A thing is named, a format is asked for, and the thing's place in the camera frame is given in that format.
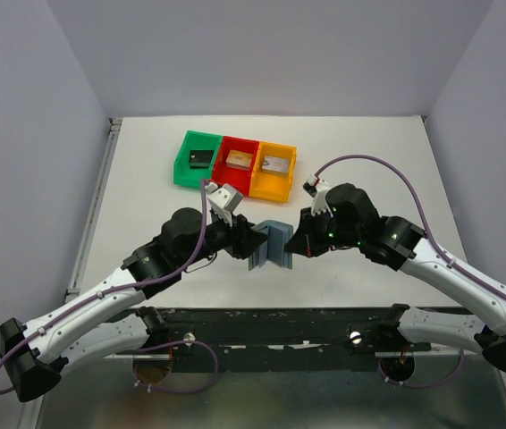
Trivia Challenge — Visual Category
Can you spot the sage green card holder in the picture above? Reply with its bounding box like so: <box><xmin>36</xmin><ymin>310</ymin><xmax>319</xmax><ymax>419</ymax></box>
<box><xmin>249</xmin><ymin>220</ymin><xmax>293</xmax><ymax>271</ymax></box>

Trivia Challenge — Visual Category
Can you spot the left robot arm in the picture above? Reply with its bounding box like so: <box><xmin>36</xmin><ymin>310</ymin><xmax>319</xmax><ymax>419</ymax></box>
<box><xmin>0</xmin><ymin>207</ymin><xmax>267</xmax><ymax>402</ymax></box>

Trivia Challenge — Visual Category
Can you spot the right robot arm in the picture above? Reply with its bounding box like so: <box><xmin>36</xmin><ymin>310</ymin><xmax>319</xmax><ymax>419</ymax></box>
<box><xmin>285</xmin><ymin>177</ymin><xmax>506</xmax><ymax>373</ymax></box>

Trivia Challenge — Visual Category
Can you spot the tan card stack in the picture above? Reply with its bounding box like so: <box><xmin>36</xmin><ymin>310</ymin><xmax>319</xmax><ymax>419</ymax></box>
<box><xmin>225</xmin><ymin>149</ymin><xmax>253</xmax><ymax>171</ymax></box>

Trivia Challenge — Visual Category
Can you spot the silver card stack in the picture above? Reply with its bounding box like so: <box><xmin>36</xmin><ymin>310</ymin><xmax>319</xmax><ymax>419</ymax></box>
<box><xmin>261</xmin><ymin>156</ymin><xmax>291</xmax><ymax>175</ymax></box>

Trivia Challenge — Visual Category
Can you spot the black card stack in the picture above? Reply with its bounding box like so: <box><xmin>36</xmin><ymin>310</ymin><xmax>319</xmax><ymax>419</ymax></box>
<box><xmin>189</xmin><ymin>150</ymin><xmax>215</xmax><ymax>169</ymax></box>

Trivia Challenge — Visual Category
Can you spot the yellow plastic bin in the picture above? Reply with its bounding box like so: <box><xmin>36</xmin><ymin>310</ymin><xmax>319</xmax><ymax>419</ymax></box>
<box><xmin>249</xmin><ymin>141</ymin><xmax>297</xmax><ymax>203</ymax></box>

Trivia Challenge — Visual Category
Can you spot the red plastic bin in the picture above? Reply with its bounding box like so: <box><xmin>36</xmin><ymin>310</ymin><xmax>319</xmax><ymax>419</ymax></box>
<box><xmin>211</xmin><ymin>136</ymin><xmax>259</xmax><ymax>197</ymax></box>

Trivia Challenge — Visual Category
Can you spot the green plastic bin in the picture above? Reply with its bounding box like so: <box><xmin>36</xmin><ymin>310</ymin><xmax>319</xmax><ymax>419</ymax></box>
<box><xmin>173</xmin><ymin>130</ymin><xmax>223</xmax><ymax>189</ymax></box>

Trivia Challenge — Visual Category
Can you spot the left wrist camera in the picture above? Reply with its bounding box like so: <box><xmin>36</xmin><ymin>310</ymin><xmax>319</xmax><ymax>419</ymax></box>
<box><xmin>206</xmin><ymin>182</ymin><xmax>243</xmax><ymax>227</ymax></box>

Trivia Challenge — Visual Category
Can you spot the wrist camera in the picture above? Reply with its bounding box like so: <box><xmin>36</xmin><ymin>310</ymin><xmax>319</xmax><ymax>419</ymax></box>
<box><xmin>206</xmin><ymin>182</ymin><xmax>243</xmax><ymax>227</ymax></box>
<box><xmin>303</xmin><ymin>174</ymin><xmax>333</xmax><ymax>216</ymax></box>

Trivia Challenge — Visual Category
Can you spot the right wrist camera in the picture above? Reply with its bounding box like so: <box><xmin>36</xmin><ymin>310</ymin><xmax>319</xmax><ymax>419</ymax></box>
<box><xmin>303</xmin><ymin>174</ymin><xmax>333</xmax><ymax>216</ymax></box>

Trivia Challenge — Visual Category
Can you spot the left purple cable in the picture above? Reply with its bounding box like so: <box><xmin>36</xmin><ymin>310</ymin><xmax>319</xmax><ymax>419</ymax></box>
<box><xmin>0</xmin><ymin>178</ymin><xmax>221</xmax><ymax>397</ymax></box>

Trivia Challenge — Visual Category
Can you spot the purple cable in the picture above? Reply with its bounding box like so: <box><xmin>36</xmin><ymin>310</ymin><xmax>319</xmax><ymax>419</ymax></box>
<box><xmin>0</xmin><ymin>178</ymin><xmax>221</xmax><ymax>397</ymax></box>
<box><xmin>310</xmin><ymin>154</ymin><xmax>506</xmax><ymax>391</ymax></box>

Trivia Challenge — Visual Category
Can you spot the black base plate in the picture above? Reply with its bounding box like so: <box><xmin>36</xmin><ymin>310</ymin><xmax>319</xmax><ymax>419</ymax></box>
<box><xmin>58</xmin><ymin>307</ymin><xmax>449</xmax><ymax>374</ymax></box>

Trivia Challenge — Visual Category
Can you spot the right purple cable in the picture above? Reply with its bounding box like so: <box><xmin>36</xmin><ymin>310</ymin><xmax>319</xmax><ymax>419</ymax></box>
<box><xmin>310</xmin><ymin>154</ymin><xmax>506</xmax><ymax>391</ymax></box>

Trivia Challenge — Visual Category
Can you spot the aluminium frame rail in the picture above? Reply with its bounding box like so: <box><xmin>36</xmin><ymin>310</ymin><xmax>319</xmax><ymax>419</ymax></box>
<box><xmin>40</xmin><ymin>117</ymin><xmax>122</xmax><ymax>318</ymax></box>

